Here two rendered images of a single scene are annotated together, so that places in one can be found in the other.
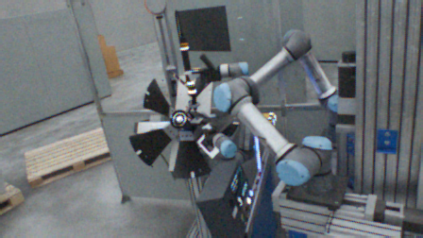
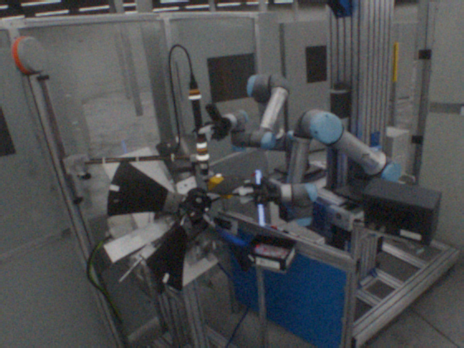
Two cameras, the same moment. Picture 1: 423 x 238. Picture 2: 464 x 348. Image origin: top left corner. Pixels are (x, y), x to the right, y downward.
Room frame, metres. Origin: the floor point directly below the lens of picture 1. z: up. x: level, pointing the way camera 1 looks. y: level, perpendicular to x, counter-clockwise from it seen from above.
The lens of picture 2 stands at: (1.17, 1.21, 1.79)
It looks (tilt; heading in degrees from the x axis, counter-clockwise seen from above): 22 degrees down; 296
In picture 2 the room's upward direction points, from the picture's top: 7 degrees counter-clockwise
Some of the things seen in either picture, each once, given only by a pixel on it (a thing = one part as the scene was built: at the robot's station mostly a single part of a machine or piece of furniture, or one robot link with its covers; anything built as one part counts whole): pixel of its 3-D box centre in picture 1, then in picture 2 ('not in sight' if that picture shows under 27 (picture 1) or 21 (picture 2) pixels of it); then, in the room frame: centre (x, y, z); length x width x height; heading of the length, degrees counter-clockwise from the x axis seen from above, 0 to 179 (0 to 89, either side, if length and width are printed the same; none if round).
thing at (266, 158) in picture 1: (260, 183); (278, 236); (1.61, -0.22, 0.82); 0.90 x 0.04 x 0.08; 160
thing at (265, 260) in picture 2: not in sight; (269, 251); (1.60, -0.04, 0.85); 0.22 x 0.17 x 0.07; 175
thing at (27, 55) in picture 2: (155, 3); (28, 55); (2.52, 0.27, 1.88); 0.16 x 0.07 x 0.16; 105
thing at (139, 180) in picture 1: (237, 160); (152, 260); (2.50, -0.17, 0.50); 2.59 x 0.03 x 0.91; 70
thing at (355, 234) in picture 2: not in sight; (355, 239); (1.20, -0.07, 0.96); 0.03 x 0.03 x 0.20; 70
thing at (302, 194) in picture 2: (226, 147); (303, 193); (1.43, -0.05, 1.17); 0.11 x 0.08 x 0.09; 17
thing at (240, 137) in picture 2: not in sight; (241, 139); (1.76, -0.19, 1.37); 0.11 x 0.08 x 0.11; 175
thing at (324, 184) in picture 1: (317, 176); (364, 181); (1.19, -0.42, 1.09); 0.15 x 0.15 x 0.10
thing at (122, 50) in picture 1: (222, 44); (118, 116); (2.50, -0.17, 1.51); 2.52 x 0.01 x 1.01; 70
